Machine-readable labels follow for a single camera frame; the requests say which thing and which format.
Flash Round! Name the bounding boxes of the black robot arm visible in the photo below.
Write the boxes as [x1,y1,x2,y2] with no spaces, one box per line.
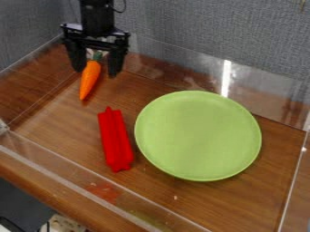
[60,0,131,77]

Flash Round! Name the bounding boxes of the black cable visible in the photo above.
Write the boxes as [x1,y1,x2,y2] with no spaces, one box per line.
[110,0,128,15]

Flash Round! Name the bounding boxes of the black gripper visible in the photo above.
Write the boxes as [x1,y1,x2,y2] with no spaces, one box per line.
[60,23,131,78]

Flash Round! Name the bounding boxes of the green round plate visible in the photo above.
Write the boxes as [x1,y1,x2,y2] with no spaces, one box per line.
[135,91,262,181]

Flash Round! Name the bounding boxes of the orange toy carrot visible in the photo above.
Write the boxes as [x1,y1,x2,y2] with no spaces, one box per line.
[79,52,103,101]

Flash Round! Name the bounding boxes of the clear acrylic enclosure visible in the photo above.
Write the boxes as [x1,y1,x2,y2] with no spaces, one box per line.
[0,36,310,232]

